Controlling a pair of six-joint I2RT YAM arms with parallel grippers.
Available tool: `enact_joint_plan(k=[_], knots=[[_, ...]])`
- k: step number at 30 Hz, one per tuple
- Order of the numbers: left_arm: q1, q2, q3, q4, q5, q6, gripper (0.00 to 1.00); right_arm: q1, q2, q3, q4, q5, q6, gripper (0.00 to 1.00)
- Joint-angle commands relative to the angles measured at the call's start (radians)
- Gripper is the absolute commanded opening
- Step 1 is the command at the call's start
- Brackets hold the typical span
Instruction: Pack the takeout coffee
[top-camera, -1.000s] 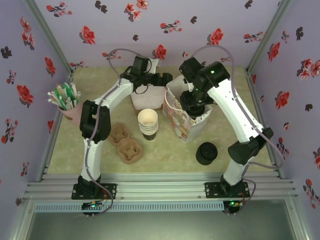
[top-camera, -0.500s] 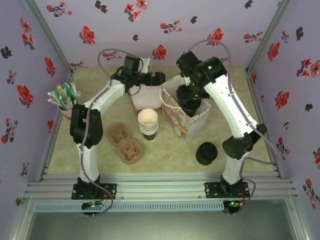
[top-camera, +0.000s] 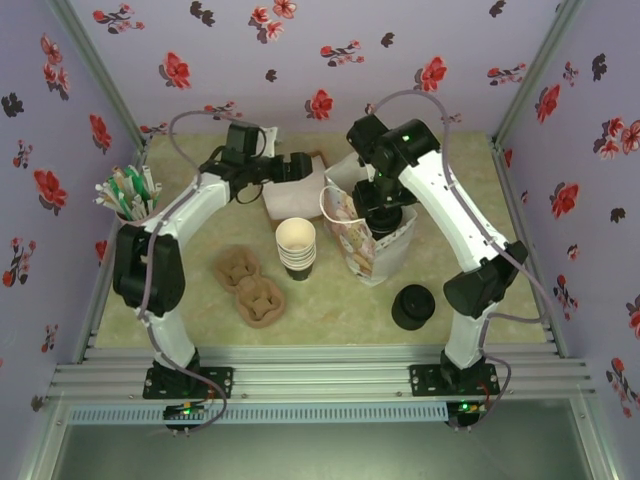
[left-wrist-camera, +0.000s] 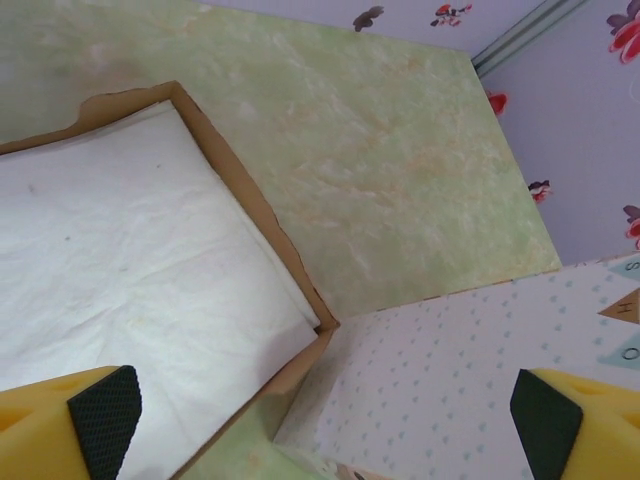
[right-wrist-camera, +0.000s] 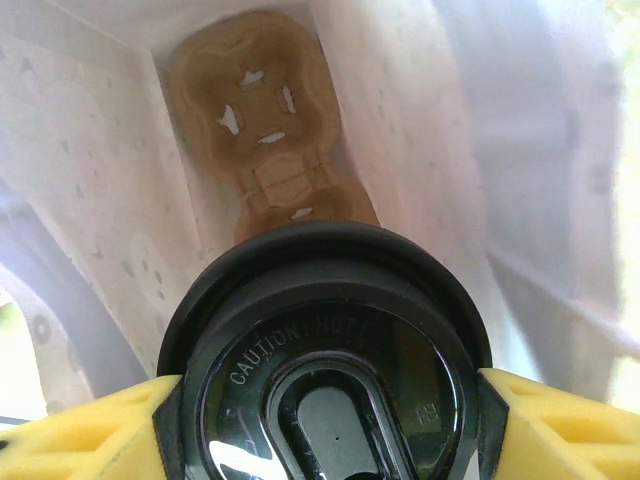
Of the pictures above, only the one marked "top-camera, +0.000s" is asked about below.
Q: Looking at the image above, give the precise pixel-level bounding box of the white patterned paper gift bag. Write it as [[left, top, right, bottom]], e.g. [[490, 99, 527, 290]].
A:
[[319, 152, 419, 287]]

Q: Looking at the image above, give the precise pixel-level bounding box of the green paper-wrapped straw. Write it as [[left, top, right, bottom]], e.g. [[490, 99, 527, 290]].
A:
[[124, 167, 146, 209], [112, 177, 136, 221]]

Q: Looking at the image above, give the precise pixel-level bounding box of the brown pulp cup carrier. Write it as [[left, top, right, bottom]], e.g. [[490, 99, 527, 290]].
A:
[[214, 248, 287, 330]]

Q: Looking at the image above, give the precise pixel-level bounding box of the white paper napkin stack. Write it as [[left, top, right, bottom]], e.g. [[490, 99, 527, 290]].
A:
[[263, 157, 329, 219]]

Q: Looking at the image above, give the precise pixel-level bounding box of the brown cardboard tray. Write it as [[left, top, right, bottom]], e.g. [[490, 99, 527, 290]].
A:
[[262, 149, 331, 221]]

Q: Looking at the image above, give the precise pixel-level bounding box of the stack of dark paper cups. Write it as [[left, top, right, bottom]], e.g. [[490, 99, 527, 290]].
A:
[[275, 218, 319, 282]]

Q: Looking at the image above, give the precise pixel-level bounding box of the pink straw holder cup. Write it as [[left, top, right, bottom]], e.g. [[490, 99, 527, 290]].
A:
[[115, 199, 169, 236]]

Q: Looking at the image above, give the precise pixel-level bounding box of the right control board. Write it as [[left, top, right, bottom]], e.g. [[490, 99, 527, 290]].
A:
[[447, 398, 494, 429]]

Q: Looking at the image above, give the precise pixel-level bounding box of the control board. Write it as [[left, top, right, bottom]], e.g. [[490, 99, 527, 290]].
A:
[[163, 402, 209, 432], [447, 398, 494, 429]]

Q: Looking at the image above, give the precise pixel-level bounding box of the left control board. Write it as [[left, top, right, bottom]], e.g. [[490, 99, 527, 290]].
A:
[[163, 402, 209, 432]]

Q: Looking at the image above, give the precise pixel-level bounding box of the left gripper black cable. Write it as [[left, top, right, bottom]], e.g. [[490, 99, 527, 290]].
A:
[[234, 179, 266, 205]]

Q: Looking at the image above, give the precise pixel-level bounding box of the right aluminium corner post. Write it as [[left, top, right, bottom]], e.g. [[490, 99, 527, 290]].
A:
[[492, 0, 586, 146]]

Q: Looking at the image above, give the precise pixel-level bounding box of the aluminium corner post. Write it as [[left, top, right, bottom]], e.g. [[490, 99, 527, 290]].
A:
[[492, 0, 586, 146], [49, 0, 149, 149]]

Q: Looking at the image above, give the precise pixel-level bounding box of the left aluminium corner post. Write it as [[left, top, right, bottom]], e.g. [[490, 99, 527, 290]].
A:
[[49, 0, 149, 149]]

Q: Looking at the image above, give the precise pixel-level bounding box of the aluminium front frame rail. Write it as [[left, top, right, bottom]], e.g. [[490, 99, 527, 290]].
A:
[[49, 344, 594, 401]]

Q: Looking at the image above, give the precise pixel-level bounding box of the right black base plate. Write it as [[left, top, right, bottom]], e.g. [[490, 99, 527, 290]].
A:
[[408, 364, 501, 399]]

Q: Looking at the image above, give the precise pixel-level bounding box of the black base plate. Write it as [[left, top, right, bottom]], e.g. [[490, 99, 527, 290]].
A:
[[142, 366, 236, 401], [408, 364, 501, 399]]

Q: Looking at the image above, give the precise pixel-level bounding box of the white slotted cable duct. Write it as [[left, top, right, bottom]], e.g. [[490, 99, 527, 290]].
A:
[[67, 403, 449, 426]]

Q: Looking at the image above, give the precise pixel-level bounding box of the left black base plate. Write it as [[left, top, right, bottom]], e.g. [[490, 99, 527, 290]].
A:
[[142, 366, 236, 401]]

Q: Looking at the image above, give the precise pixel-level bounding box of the aluminium lower frame bar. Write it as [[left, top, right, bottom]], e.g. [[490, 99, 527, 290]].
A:
[[14, 394, 71, 480], [569, 397, 624, 480]]

